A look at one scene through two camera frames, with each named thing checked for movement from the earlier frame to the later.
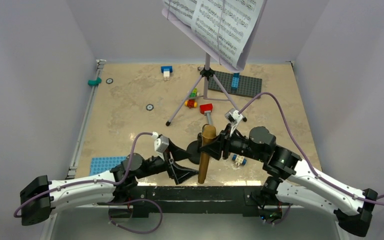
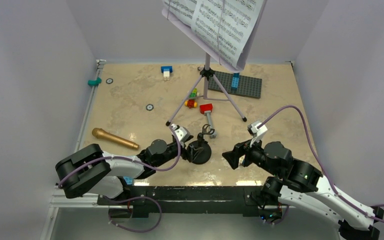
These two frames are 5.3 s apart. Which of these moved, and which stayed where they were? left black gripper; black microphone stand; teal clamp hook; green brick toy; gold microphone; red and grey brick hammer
Moved: left black gripper; gold microphone
Stayed: black microphone stand; teal clamp hook; green brick toy; red and grey brick hammer
